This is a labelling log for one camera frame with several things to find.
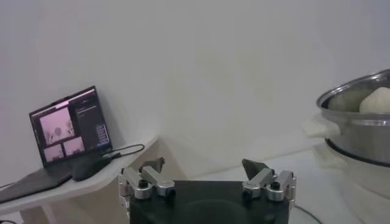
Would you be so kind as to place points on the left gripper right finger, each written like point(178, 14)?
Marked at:
point(263, 182)

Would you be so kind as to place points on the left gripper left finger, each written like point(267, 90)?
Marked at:
point(152, 181)

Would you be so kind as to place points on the white steamed baozi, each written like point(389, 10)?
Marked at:
point(377, 102)

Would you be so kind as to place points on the perforated steel steamer basket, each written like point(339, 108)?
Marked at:
point(356, 134)

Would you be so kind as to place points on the white side table with mouse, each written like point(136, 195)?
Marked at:
point(100, 182)

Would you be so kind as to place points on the black computer mouse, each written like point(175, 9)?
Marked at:
point(90, 167)

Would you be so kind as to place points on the black laptop beside mouse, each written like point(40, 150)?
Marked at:
point(70, 131)

